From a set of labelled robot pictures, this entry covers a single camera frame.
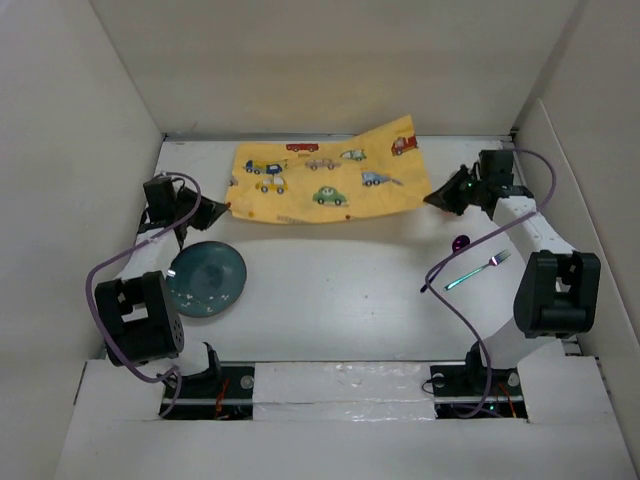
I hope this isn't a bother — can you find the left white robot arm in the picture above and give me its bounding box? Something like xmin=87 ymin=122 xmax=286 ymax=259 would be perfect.
xmin=85 ymin=172 xmax=228 ymax=388

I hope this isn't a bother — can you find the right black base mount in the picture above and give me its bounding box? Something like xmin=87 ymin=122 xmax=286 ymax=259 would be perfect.
xmin=421 ymin=362 xmax=528 ymax=420

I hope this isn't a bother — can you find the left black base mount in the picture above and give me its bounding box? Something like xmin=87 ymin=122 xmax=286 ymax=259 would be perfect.
xmin=165 ymin=363 xmax=255 ymax=421

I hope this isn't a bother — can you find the iridescent metallic fork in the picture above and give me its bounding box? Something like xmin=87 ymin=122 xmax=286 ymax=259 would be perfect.
xmin=444 ymin=250 xmax=511 ymax=291

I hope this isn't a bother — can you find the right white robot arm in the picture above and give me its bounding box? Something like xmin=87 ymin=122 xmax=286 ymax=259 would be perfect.
xmin=424 ymin=148 xmax=601 ymax=394

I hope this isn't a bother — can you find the yellow car-print placemat cloth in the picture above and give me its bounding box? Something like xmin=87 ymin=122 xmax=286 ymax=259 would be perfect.
xmin=225 ymin=116 xmax=432 ymax=224

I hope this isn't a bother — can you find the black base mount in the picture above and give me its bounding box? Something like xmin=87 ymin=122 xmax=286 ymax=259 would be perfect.
xmin=165 ymin=363 xmax=255 ymax=421
xmin=421 ymin=362 xmax=528 ymax=420

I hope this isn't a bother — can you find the dark blue ceramic plate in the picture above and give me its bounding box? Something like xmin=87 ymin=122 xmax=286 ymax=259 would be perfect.
xmin=166 ymin=241 xmax=247 ymax=318

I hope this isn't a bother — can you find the purple metallic spoon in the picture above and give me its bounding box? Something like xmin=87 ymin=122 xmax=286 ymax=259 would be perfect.
xmin=420 ymin=233 xmax=471 ymax=294

